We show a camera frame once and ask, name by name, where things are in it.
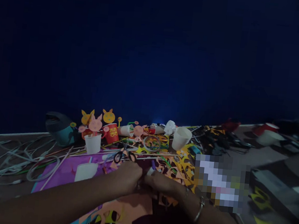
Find red printed paper cup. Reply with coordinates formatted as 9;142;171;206
101;122;121;145

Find clear tape roll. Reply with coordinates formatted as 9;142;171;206
142;135;162;154

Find bundle of white cables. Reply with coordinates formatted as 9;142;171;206
0;129;64;191

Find grey and teal jug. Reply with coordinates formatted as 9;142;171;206
42;110;80;148

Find crumpled white paper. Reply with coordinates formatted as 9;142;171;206
163;119;179;136

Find long white stick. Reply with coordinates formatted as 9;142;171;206
134;150;181;163
39;143;75;194

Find yellow paper cat cutout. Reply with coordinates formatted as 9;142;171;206
101;108;117;124
80;108;96;126

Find pink paper cat cutout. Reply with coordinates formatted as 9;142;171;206
88;112;104;134

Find small pink paper animal cutout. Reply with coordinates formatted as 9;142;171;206
132;123;146;139

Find pile of yellow paper scraps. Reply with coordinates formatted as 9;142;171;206
155;141;202;191

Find white paper cup with straw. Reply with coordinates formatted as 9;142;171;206
117;122;135;138

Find orange cut paper sheet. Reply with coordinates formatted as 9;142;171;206
78;186;156;224

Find large white paper cup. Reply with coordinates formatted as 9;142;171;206
171;126;194;152

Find pile of black cables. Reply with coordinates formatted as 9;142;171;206
190;123;255;160

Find grey box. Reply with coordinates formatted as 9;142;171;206
246;167;299;221

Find yellow cut paper scrap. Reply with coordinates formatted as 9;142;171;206
248;185;275;212

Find black handled scissors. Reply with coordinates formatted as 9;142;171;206
113;140;139;166

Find white and purple glue stick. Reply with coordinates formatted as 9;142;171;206
146;160;159;177

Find person's right hand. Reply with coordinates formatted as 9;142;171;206
142;171;190;202

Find purple paper sheet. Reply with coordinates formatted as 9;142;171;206
31;143;125;202

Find red and white paper cup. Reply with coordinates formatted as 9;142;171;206
148;122;167;136

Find person's left hand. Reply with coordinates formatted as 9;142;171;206
108;159;144;197

